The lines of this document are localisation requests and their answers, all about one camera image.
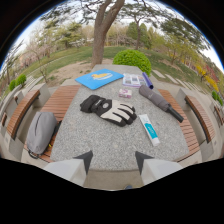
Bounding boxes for blue book with yellow picture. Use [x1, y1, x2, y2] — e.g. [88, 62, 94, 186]
[74, 68, 125, 91]

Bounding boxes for white printed pamphlet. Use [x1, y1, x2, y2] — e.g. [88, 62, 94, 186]
[122, 72, 149, 89]

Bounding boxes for small green shrub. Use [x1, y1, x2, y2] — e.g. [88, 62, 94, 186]
[15, 73, 28, 88]
[8, 79, 17, 92]

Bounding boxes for white teal toothpaste tube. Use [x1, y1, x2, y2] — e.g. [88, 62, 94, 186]
[138, 113, 161, 147]

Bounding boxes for black and white glove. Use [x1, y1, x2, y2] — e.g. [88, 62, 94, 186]
[79, 94, 138, 128]

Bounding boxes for small pink white box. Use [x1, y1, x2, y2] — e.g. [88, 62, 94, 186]
[118, 88, 133, 99]

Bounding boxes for wooden slat bench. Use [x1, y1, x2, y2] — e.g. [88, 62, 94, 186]
[184, 94, 217, 144]
[23, 84, 82, 164]
[156, 88, 201, 163]
[6, 89, 41, 141]

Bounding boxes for round green bush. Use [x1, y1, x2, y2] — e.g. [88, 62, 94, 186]
[112, 49, 153, 76]

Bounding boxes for purple cylindrical tube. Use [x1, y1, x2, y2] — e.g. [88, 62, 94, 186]
[141, 71, 155, 90]

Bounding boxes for grey backpack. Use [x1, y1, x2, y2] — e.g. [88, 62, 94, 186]
[25, 111, 62, 160]

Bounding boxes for folded grey umbrella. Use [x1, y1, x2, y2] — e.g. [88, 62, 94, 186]
[138, 84, 185, 124]

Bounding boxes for large tree trunk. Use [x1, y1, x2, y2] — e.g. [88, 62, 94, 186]
[90, 0, 126, 69]

